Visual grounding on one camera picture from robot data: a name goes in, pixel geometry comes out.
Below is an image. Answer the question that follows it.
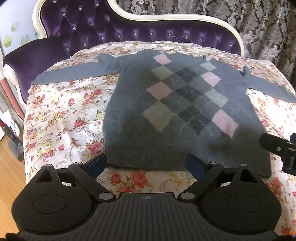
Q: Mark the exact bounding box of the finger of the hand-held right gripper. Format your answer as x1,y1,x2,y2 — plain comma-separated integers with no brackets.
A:
259,133,296,173

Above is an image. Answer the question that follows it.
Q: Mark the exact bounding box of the grey argyle sweater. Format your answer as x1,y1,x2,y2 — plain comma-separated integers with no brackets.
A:
31,49,296,179

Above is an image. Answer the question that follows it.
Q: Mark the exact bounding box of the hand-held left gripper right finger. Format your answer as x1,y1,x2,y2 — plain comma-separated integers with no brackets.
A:
178,153,258,201

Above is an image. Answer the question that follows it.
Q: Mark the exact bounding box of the grey and red appliance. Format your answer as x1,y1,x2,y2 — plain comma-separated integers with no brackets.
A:
0,65,25,163

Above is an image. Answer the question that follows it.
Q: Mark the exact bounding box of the purple tufted sofa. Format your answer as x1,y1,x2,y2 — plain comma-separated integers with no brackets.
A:
3,0,245,105

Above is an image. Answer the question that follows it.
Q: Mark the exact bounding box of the grey damask curtain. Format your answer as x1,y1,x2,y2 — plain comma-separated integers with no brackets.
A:
115,0,296,93

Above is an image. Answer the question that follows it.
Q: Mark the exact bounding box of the floral blanket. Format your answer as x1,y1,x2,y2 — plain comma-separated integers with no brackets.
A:
23,40,296,237

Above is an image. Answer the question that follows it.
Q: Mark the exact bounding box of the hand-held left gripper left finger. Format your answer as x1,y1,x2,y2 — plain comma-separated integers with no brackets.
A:
36,153,117,203

